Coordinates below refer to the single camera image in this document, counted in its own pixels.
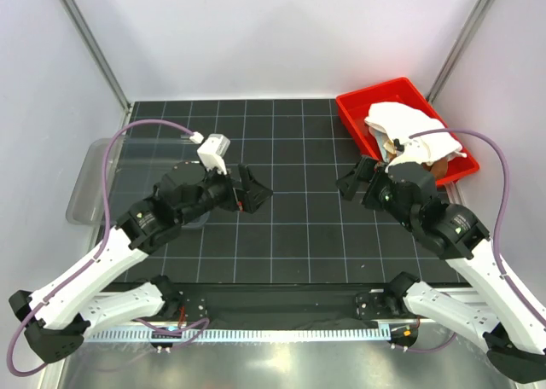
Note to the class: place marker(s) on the brown towel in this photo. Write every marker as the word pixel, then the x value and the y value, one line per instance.
pixel 439 168

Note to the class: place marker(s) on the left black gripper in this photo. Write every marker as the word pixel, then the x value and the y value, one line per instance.
pixel 251 195

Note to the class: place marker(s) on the aluminium frame post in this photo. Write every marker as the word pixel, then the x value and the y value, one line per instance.
pixel 89 40
pixel 463 40

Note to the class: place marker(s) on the right aluminium frame post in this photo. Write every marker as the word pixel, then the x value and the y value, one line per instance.
pixel 463 40

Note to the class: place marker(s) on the slotted metal rail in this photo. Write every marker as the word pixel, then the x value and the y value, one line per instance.
pixel 142 334

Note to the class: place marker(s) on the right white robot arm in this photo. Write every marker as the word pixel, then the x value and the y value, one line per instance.
pixel 510 331

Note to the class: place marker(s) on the left aluminium frame post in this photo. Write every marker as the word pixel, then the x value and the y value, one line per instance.
pixel 89 40

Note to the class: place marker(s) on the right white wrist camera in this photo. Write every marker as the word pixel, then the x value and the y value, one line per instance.
pixel 413 151

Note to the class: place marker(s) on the large white towel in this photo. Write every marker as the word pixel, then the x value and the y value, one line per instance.
pixel 400 121

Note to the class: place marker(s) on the patterned white cloth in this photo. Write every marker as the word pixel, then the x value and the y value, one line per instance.
pixel 386 146

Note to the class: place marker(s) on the clear plastic tray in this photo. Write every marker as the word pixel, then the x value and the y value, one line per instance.
pixel 91 180

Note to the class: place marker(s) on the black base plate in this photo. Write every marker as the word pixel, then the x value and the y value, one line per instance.
pixel 290 306

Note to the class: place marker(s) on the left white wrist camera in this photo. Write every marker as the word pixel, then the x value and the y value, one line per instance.
pixel 212 151

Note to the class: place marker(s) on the red plastic bin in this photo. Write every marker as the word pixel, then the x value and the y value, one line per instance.
pixel 353 108

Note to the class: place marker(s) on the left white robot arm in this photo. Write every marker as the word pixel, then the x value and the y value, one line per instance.
pixel 57 318

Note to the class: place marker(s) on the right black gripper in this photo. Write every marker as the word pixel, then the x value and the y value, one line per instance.
pixel 349 183

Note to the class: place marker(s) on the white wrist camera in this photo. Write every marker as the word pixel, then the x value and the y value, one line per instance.
pixel 413 151
pixel 212 151

